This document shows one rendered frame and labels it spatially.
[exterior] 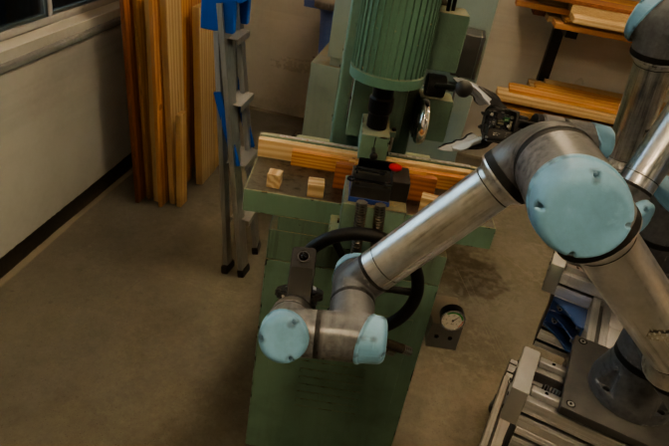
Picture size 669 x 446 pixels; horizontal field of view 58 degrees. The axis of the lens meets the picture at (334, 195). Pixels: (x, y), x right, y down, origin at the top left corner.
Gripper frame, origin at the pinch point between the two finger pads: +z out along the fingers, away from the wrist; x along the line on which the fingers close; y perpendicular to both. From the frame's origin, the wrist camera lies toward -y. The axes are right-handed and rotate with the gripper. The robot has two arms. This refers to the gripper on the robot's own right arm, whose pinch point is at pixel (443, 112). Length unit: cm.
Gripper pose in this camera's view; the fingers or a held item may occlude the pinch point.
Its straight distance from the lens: 131.2
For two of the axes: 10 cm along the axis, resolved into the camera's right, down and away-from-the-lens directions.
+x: -1.7, 9.5, 2.4
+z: -9.8, -1.7, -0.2
